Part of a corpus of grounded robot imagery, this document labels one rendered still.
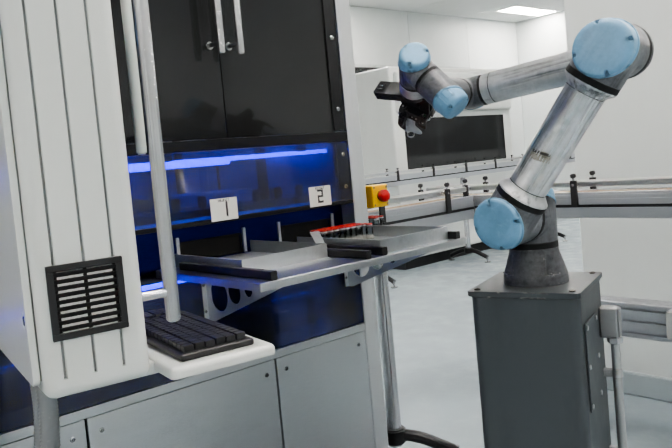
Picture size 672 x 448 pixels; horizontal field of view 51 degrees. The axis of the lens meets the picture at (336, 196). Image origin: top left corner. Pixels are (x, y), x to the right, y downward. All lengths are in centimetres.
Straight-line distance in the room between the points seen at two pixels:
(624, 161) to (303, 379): 172
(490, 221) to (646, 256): 171
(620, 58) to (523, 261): 53
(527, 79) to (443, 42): 828
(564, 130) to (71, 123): 94
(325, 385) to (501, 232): 87
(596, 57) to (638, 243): 182
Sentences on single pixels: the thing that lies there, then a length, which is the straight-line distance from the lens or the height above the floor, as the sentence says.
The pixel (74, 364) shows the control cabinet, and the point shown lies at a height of 85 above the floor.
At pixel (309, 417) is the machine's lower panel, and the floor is 37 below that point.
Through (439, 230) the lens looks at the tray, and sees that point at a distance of 193.
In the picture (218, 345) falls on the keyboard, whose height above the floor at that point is 82.
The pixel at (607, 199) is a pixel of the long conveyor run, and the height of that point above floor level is 91.
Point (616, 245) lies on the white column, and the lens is 326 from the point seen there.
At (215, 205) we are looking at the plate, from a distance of 191.
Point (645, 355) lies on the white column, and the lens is 332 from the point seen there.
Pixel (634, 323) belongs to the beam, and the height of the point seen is 48.
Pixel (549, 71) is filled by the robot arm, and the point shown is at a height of 128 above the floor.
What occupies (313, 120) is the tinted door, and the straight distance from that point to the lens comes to 214.
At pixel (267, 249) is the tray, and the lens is 200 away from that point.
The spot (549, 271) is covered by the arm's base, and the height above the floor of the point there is 82.
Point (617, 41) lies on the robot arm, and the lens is 147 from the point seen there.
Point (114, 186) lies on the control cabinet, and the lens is 117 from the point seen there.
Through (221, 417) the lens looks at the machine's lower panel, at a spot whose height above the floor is 47.
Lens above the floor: 113
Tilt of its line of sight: 3 degrees down
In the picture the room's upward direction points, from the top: 5 degrees counter-clockwise
